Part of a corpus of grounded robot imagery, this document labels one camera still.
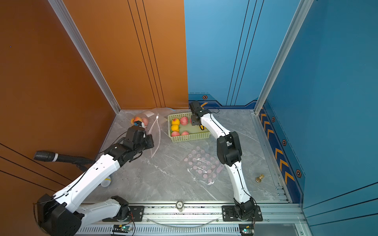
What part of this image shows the pink-trimmed bag of bags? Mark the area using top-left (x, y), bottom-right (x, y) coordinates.
top-left (182, 147), bottom-right (224, 185)

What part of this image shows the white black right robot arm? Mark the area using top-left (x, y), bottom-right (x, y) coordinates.
top-left (189, 101), bottom-right (263, 223)

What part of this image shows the green circuit board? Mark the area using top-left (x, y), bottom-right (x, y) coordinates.
top-left (112, 224), bottom-right (134, 234)
top-left (239, 224), bottom-right (255, 236)

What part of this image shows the yellow peach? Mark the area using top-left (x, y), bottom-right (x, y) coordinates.
top-left (131, 117), bottom-right (143, 124)

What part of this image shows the aluminium corner post left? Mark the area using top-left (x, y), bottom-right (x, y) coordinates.
top-left (48, 0), bottom-right (121, 114)

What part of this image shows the aluminium corner post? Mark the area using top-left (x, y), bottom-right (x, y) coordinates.
top-left (254, 0), bottom-right (314, 115)
top-left (48, 0), bottom-right (121, 114)

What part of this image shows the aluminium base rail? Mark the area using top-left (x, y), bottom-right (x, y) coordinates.
top-left (77, 202), bottom-right (312, 236)

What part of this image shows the green perforated plastic basket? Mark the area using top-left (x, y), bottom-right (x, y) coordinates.
top-left (167, 112), bottom-right (210, 143)

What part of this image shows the round silver knob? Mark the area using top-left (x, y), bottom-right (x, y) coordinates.
top-left (175, 201), bottom-right (184, 212)

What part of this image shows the green circuit board right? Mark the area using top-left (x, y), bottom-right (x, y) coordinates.
top-left (239, 224), bottom-right (255, 236)

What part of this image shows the clear zip-top bag pink zipper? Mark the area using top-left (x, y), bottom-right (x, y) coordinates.
top-left (148, 114), bottom-right (161, 158)

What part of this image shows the green circuit board left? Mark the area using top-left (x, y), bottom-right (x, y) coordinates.
top-left (112, 224), bottom-right (134, 234)

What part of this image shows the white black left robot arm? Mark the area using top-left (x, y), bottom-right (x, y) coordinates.
top-left (33, 125), bottom-right (154, 236)

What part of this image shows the black microphone on stand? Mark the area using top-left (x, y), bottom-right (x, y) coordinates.
top-left (33, 151), bottom-right (95, 172)

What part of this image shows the clear zip-top bag blue zipper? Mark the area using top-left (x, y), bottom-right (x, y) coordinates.
top-left (133, 108), bottom-right (174, 130)

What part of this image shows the blue handheld microphone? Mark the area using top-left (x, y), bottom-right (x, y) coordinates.
top-left (100, 176), bottom-right (111, 187)

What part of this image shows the aluminium corner post right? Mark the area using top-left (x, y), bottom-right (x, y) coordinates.
top-left (254, 0), bottom-right (314, 115)

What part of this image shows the small brass weight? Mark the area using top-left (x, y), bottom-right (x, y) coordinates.
top-left (256, 174), bottom-right (264, 183)

